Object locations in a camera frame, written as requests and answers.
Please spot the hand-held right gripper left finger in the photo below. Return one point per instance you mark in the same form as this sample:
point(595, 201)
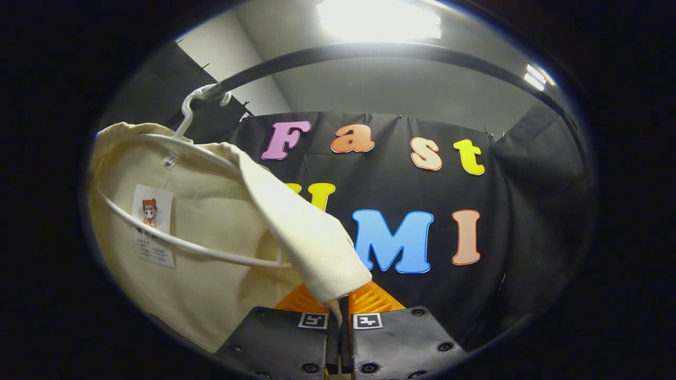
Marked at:
point(280, 343)

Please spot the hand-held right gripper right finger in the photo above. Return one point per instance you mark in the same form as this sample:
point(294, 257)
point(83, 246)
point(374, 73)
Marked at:
point(401, 343)

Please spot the cream long-sleeved shirt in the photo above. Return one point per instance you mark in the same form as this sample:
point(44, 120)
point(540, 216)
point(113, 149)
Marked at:
point(222, 211)

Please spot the white plastic hanger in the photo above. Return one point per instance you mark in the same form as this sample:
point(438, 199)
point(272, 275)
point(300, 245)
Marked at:
point(186, 111)

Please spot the black metal clothes rack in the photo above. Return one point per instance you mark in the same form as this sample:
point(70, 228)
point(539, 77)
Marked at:
point(369, 49)

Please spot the small ceiling light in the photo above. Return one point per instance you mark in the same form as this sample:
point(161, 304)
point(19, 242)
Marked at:
point(536, 78)

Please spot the large ceiling light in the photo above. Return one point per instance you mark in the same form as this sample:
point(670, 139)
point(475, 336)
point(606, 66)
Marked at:
point(377, 21)

